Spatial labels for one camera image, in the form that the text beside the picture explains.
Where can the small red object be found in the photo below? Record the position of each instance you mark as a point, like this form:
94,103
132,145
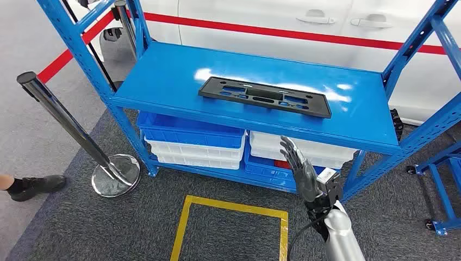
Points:
282,165

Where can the white plastic bin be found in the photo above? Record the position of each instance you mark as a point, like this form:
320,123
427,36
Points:
266,142
324,163
194,152
198,163

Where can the white car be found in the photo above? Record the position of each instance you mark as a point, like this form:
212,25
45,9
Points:
252,50

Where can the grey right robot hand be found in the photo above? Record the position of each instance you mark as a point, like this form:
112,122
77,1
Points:
306,180

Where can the blue metal shelf rack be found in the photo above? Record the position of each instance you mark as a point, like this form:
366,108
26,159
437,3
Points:
162,79

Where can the long black plastic part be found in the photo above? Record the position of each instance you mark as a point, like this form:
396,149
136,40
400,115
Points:
210,90

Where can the thin black stanchion post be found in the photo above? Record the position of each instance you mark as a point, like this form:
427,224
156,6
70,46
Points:
104,71

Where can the blue plastic bin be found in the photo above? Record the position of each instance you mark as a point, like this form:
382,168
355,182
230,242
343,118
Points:
187,133
266,174

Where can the chrome stanchion post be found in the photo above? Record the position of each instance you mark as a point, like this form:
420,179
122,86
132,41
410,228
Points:
126,28
65,119

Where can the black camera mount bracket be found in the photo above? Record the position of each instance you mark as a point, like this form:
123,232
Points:
335,191

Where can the black ribbed object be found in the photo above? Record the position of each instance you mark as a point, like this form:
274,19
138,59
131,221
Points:
397,124

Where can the person's foot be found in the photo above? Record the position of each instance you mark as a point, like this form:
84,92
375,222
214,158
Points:
36,185

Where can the red barrier belt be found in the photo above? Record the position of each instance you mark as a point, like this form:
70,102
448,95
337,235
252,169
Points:
252,29
54,66

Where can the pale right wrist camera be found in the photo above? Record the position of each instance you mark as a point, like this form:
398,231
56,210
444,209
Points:
326,176

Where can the blue metal storage rack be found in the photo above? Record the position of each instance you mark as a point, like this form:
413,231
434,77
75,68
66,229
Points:
443,194

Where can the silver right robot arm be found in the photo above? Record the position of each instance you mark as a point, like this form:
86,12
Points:
338,237

